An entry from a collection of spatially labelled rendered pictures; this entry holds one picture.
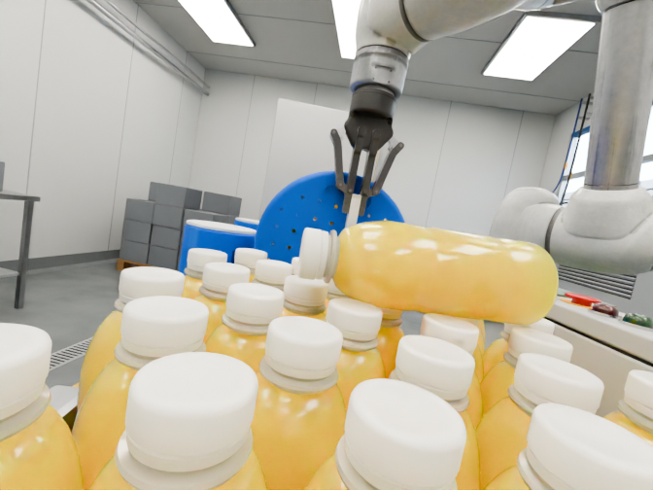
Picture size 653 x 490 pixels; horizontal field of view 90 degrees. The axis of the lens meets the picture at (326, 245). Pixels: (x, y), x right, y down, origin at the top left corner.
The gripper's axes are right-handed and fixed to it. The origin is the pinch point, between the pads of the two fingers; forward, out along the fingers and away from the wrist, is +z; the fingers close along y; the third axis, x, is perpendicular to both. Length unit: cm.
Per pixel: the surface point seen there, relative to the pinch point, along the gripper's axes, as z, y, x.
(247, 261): 7.9, -13.7, -17.7
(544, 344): 7.1, 10.0, -35.7
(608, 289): 12, 159, 108
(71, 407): 18.2, -22.1, -32.9
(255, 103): -176, -137, 560
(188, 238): 19, -51, 70
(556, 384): 7.3, 6.2, -41.5
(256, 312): 8.0, -9.7, -35.9
